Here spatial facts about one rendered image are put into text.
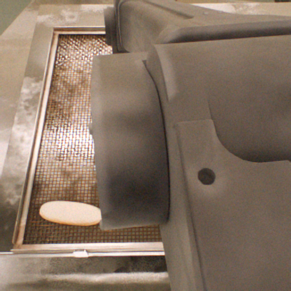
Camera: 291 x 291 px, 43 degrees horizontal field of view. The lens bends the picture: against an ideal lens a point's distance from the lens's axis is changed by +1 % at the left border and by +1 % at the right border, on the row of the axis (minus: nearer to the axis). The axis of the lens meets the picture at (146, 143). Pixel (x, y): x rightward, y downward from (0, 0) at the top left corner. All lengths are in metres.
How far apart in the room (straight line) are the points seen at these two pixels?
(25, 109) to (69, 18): 0.28
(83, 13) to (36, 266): 0.57
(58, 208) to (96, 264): 0.12
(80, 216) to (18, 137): 0.20
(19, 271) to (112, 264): 0.15
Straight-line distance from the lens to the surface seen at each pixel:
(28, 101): 0.76
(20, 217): 0.62
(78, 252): 0.58
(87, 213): 0.59
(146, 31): 0.24
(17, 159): 0.69
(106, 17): 0.46
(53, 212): 0.61
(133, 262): 0.65
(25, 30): 1.24
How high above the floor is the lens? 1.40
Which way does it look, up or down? 46 degrees down
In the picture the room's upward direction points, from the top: straight up
